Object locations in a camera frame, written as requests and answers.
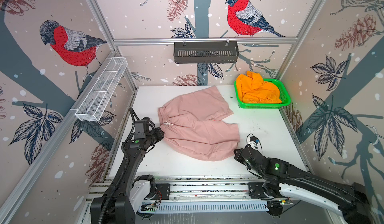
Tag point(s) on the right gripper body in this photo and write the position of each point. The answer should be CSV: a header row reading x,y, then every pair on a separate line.
x,y
239,157

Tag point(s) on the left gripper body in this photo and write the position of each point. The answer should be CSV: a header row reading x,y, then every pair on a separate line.
x,y
154,136

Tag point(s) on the pink shorts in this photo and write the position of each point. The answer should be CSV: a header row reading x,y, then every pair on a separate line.
x,y
193,125

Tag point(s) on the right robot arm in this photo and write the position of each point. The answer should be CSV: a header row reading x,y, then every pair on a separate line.
x,y
281,180

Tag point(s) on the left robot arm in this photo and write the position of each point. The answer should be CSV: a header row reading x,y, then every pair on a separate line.
x,y
124,196

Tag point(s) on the orange shorts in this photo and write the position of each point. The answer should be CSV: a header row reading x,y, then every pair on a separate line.
x,y
253,89

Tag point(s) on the green plastic basket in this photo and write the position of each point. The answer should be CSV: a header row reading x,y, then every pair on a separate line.
x,y
284,97

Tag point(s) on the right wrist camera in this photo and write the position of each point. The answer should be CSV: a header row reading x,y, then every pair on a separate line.
x,y
253,142

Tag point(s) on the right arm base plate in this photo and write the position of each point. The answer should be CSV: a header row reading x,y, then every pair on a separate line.
x,y
265,191

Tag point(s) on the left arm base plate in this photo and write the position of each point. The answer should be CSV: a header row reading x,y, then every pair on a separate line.
x,y
162,192

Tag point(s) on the aluminium mounting rail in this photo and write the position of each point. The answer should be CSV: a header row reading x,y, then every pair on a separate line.
x,y
200,190

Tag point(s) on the white wire wall basket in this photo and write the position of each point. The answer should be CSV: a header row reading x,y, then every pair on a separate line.
x,y
100,94

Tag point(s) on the black wall shelf basket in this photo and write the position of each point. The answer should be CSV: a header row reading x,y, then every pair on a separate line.
x,y
206,52

